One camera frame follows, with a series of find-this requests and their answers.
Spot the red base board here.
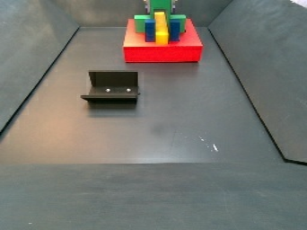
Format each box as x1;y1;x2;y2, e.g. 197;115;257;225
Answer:
122;19;204;63

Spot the green arch-shaped block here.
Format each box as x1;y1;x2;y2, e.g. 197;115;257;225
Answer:
133;0;185;32

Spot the blue block right post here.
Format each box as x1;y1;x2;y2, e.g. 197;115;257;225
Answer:
169;19;180;41

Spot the blue block post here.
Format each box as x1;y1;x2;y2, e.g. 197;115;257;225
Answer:
145;19;156;42
169;19;180;41

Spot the yellow long block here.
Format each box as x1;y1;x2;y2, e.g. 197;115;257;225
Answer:
154;12;169;45

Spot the blue block left post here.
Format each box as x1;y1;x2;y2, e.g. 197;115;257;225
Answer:
145;19;156;42

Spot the black angle bracket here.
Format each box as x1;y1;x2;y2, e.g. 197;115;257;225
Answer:
80;70;138;102

